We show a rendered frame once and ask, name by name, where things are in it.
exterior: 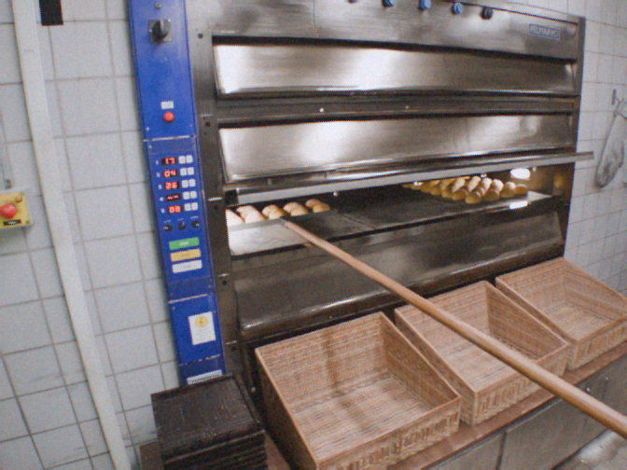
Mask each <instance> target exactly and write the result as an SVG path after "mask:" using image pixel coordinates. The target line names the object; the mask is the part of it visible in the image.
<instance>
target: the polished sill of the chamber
mask: <svg viewBox="0 0 627 470"><path fill-rule="evenodd" d="M560 205H564V198H562V197H557V196H553V197H547V198H543V199H538V200H529V201H524V202H518V203H513V204H509V205H503V206H498V207H493V208H488V209H483V210H478V211H473V212H468V213H462V214H454V215H448V216H443V217H439V218H433V219H428V220H423V221H418V222H413V223H408V224H403V225H398V226H392V227H388V228H378V229H374V230H368V231H363V232H358V233H353V234H348V235H342V236H338V237H333V238H327V239H323V240H324V241H326V242H328V243H330V244H332V245H333V246H335V247H337V248H339V249H340V250H342V251H343V250H348V249H353V248H357V247H362V246H367V245H371V244H375V243H380V242H389V241H393V240H398V239H403V238H408V237H411V236H416V235H421V234H426V233H430V232H435V231H439V230H444V229H448V228H457V227H462V226H465V225H470V224H475V223H480V222H484V221H488V220H493V219H497V218H502V217H507V216H511V215H516V214H524V213H528V212H533V211H537V210H542V209H546V208H550V207H555V206H560ZM324 254H328V252H326V251H325V250H323V249H321V248H320V247H318V246H317V245H315V244H314V243H312V242H303V243H298V244H292V245H288V246H282V247H277V248H272V249H267V250H262V251H256V252H252V253H246V254H241V255H237V256H231V265H232V272H236V271H241V270H250V269H254V268H259V267H264V266H269V265H273V264H278V263H283V262H287V261H292V260H297V259H302V258H306V257H311V256H320V255H324Z"/></svg>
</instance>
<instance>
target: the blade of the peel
mask: <svg viewBox="0 0 627 470"><path fill-rule="evenodd" d="M294 202H297V203H299V204H301V205H303V206H304V205H305V203H306V202H307V200H301V201H294ZM289 203H291V202H288V203H280V204H274V205H276V206H278V207H280V208H281V209H284V208H285V206H286V205H288V204H289ZM268 206H270V205H267V206H260V207H254V208H255V209H257V210H259V211H260V212H261V213H262V211H263V210H264V209H265V208H266V207H268ZM329 208H330V210H327V211H321V212H315V213H308V214H297V215H291V216H288V217H289V218H290V219H292V220H293V222H295V221H301V220H307V219H313V218H318V217H325V216H331V215H336V214H338V209H336V208H332V207H329ZM278 224H279V218H273V219H267V220H260V221H255V222H249V223H242V224H237V225H230V226H228V230H229V232H232V231H237V230H244V229H250V228H260V227H266V226H272V225H278Z"/></svg>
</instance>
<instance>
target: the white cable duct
mask: <svg viewBox="0 0 627 470"><path fill-rule="evenodd" d="M12 5H13V12H14V19H15V26H16V33H17V39H18V46H19V53H20V59H21V71H22V77H23V84H24V89H25V96H26V102H27V107H28V113H29V119H30V124H31V130H32V135H33V140H34V146H35V155H36V160H37V166H38V170H39V175H40V180H41V186H42V190H43V195H44V200H45V204H46V208H47V213H48V218H49V225H50V230H51V235H52V239H53V243H54V247H55V252H56V256H57V260H58V264H59V268H60V272H61V276H62V280H63V287H64V291H65V294H66V298H67V302H68V306H69V310H70V313H71V317H72V321H73V325H74V329H75V332H76V335H77V342H78V346H79V349H80V352H81V356H82V359H83V363H84V366H85V369H86V373H87V376H88V380H89V383H90V386H91V391H92V395H93V398H94V402H95V405H96V407H97V411H98V414H99V417H100V420H101V424H102V426H103V429H104V435H105V438H106V441H107V444H108V447H109V449H110V453H111V456H112V459H113V462H114V465H115V467H116V470H132V469H131V466H130V463H129V460H128V456H127V453H126V450H125V448H124V444H123V441H122V437H121V434H120V431H119V428H118V422H117V419H116V415H115V412H114V409H113V406H112V402H111V399H110V395H109V392H108V389H107V385H106V382H105V375H104V372H103V369H102V365H101V361H100V358H99V354H98V351H97V347H96V343H95V339H94V335H93V332H92V328H91V321H90V317H89V314H88V310H87V305H86V301H85V298H84V294H83V289H82V285H81V281H80V277H79V273H78V268H77V261H76V257H75V252H74V247H73V244H72V239H71V234H70V229H69V225H68V220H67V215H66V211H65V206H64V201H63V192H62V187H61V182H60V176H59V172H58V166H57V160H56V156H55V150H54V144H53V139H52V133H51V127H50V122H49V111H48V105H47V98H46V92H45V86H44V79H43V73H42V66H41V60H40V52H39V46H38V38H37V31H36V24H35V10H34V2H33V0H12Z"/></svg>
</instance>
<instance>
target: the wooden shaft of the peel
mask: <svg viewBox="0 0 627 470"><path fill-rule="evenodd" d="M286 226H287V227H288V228H290V229H292V230H293V231H295V232H297V233H298V234H299V235H300V236H302V237H303V238H305V239H307V240H308V241H310V242H312V243H314V244H315V245H317V246H318V247H320V248H321V249H323V250H325V251H326V252H328V253H329V254H331V255H333V256H335V257H336V258H338V259H339V260H340V261H342V262H343V263H345V264H346V265H348V266H350V267H351V268H353V269H354V270H356V271H358V272H360V273H361V274H363V275H364V276H366V277H368V278H369V279H371V280H372V281H374V282H375V283H377V284H378V285H380V286H381V287H383V288H385V289H386V290H388V291H389V292H391V293H393V294H394V295H396V296H397V297H399V298H401V299H403V300H404V301H406V302H407V303H409V304H411V305H412V306H413V307H414V308H416V309H418V310H419V311H421V312H423V313H424V314H426V315H428V316H429V317H431V318H432V319H434V320H436V321H437V322H439V323H440V324H442V325H444V326H446V327H447V328H449V329H450V330H452V331H453V332H454V333H456V334H457V335H459V336H461V337H462V338H464V339H466V340H468V341H469V342H471V343H472V344H474V345H476V346H477V347H479V348H480V349H482V350H483V351H485V352H487V353H489V354H490V355H491V356H493V357H494V358H496V359H497V360H499V361H501V362H502V363H504V364H505V365H507V366H509V367H511V368H512V369H514V370H516V371H517V372H519V373H520V374H522V375H523V376H525V377H526V378H527V379H529V380H531V381H533V382H534V383H536V384H537V385H539V386H541V387H542V388H544V389H545V390H547V391H549V392H550V393H552V394H554V395H556V396H557V397H559V398H560V399H562V400H564V401H565V402H566V403H567V404H569V405H571V406H572V407H574V408H576V409H577V410H579V411H581V412H582V413H584V414H585V415H587V416H589V417H590V418H592V419H593V420H595V421H597V422H599V423H600V424H602V425H604V426H605V427H606V428H607V429H609V430H611V431H612V432H614V433H615V434H617V435H619V436H621V437H622V438H624V439H626V440H627V418H626V417H625V416H623V415H621V414H620V413H618V412H617V411H615V410H614V409H612V408H610V407H608V406H606V405H604V404H603V403H601V402H599V401H598V400H596V399H594V398H593V397H591V396H589V395H587V394H585V393H583V392H582V391H581V390H579V389H577V388H576V387H574V386H572V385H571V384H569V383H567V382H566V381H564V380H561V379H560V378H558V377H556V376H555V375H553V374H551V373H550V372H549V371H547V370H545V369H544V368H542V367H540V366H538V365H536V364H534V363H533V362H531V361H529V360H528V359H526V358H524V357H522V356H521V355H519V354H517V353H516V352H514V351H513V350H511V349H509V348H507V347H506V346H504V345H502V344H501V343H499V342H497V341H495V340H494V339H491V338H490V337H488V336H486V335H485V334H483V333H481V332H480V331H479V330H477V329H475V328H474V327H472V326H470V325H468V324H466V323H464V322H463V321H461V320H459V319H458V318H456V317H454V316H452V315H451V314H449V313H448V312H446V311H444V310H442V309H441V308H439V307H437V306H436V305H434V304H432V303H431V302H429V301H427V300H425V299H424V298H422V297H420V296H418V295H416V294H414V293H413V292H412V291H410V290H409V289H407V288H405V287H404V286H402V285H400V284H398V283H396V282H394V281H393V280H391V279H389V278H387V277H386V276H384V275H382V274H381V273H380V272H378V271H377V270H374V269H372V268H371V267H369V266H367V265H366V264H364V263H362V262H360V261H359V260H357V259H355V258H354V257H352V256H349V255H348V254H346V253H344V252H343V251H342V250H340V249H339V248H337V247H335V246H333V245H332V244H330V243H328V242H326V241H324V240H322V239H321V238H319V237H317V236H316V235H314V234H312V232H310V231H308V230H306V229H305V228H302V227H301V226H299V225H297V224H295V223H294V222H292V221H288V222H287V223H286Z"/></svg>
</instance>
